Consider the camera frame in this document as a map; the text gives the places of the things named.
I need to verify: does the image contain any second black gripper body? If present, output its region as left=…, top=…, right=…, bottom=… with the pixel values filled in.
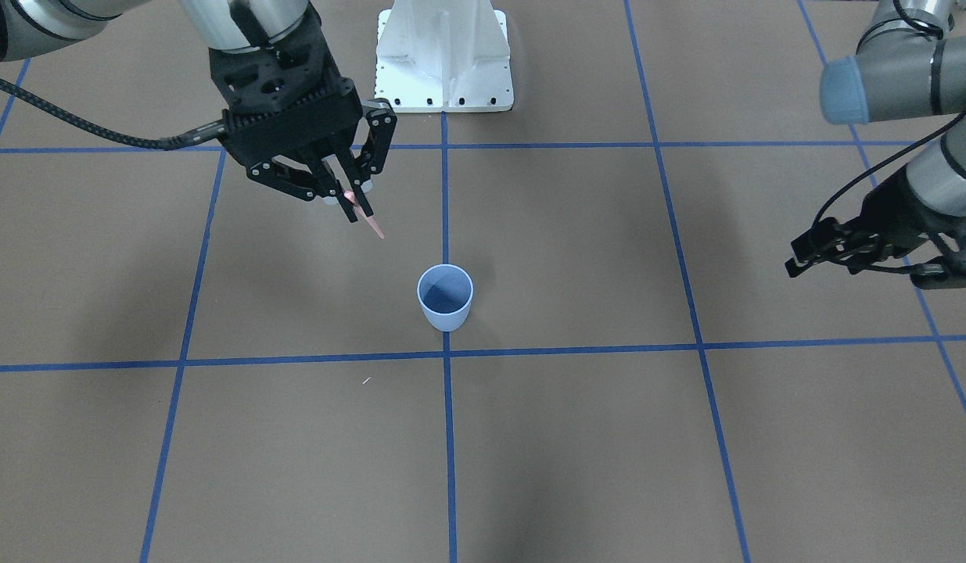
left=210, top=23, right=362, bottom=167

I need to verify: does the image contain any light blue plastic cup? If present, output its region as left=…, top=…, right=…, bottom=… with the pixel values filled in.
left=417, top=264, right=475, bottom=332

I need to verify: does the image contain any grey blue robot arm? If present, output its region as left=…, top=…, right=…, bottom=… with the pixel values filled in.
left=785, top=1, right=966, bottom=291

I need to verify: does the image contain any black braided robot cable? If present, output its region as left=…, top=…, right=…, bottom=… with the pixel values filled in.
left=811, top=109, right=966, bottom=274

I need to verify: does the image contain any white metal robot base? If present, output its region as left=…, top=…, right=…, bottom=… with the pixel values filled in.
left=373, top=1, right=515, bottom=113

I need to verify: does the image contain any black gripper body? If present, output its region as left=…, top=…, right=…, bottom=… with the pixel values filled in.
left=843, top=170, right=966, bottom=271

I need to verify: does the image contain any second grey blue robot arm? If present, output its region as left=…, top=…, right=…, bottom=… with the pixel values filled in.
left=0, top=1, right=397, bottom=225

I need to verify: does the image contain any pink chopstick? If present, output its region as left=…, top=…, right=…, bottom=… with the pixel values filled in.
left=344, top=190, right=386, bottom=240

